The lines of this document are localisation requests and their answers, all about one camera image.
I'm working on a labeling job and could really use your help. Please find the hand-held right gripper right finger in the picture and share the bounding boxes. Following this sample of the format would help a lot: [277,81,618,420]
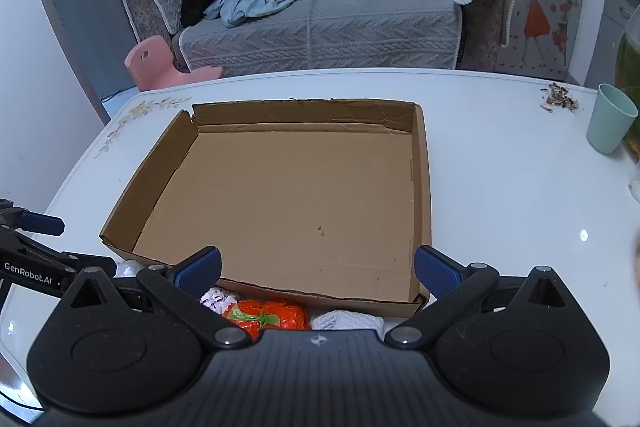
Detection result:
[384,245,577,351]

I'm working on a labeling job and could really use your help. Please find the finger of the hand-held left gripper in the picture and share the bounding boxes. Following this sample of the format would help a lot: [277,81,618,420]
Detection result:
[0,199,66,237]
[65,254,120,282]

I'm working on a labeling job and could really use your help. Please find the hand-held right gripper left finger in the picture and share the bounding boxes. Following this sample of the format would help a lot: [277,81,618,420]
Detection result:
[60,246,252,351]

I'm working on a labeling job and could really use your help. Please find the pink patterned white sock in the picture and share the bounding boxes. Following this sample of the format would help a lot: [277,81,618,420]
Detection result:
[200,287,237,316]

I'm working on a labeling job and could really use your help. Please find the white fluffy sock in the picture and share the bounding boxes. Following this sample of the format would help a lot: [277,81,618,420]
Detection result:
[310,311,385,334]

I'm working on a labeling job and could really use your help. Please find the cardboard box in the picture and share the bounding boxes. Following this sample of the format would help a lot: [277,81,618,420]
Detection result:
[99,99,433,319]

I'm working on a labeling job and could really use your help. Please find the pink stool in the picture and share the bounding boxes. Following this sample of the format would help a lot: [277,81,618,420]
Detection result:
[125,35,224,92]

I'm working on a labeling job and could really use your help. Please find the pile of seed shells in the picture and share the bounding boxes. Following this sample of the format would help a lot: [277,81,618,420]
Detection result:
[539,83,580,112]

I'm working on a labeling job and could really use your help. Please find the grey door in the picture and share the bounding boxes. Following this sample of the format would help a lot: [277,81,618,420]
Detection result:
[20,0,142,114]

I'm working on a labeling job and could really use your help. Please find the green cup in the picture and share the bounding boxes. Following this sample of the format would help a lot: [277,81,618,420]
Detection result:
[586,84,639,154]

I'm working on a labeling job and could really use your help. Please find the glass fish bowl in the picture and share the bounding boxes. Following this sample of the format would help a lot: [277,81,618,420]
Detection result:
[616,4,640,108]

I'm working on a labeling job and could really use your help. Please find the grey cabinet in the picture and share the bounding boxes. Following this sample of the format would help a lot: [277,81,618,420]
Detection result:
[582,0,640,92]

